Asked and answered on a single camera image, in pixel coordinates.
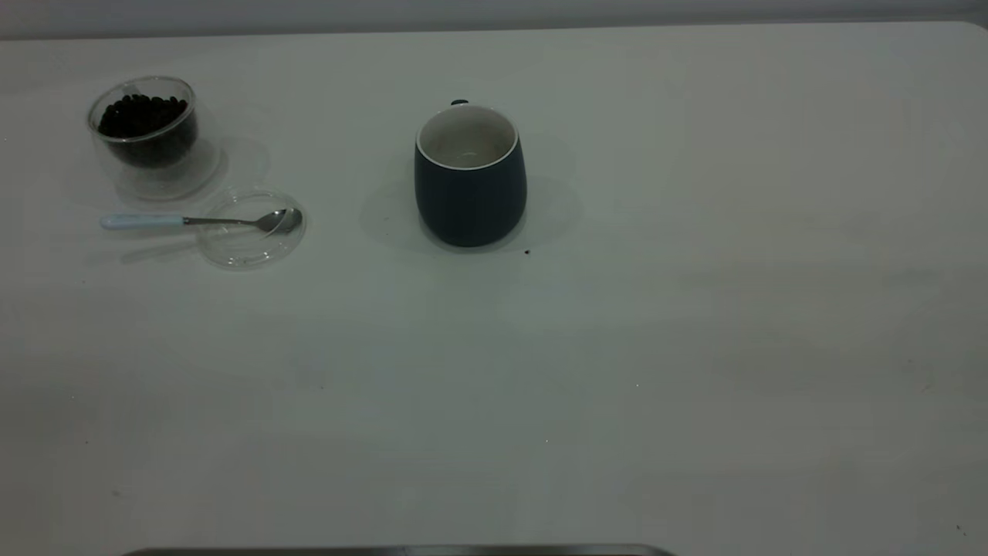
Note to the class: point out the clear double-wall glass cup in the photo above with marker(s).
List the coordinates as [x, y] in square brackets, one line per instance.
[166, 182]

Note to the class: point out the dark coffee beans pile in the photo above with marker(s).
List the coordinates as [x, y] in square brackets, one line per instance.
[143, 123]

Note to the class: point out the clear round glass lid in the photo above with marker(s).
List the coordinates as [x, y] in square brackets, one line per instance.
[247, 249]

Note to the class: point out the dark grey ceramic mug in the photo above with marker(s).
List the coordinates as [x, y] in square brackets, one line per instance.
[471, 201]

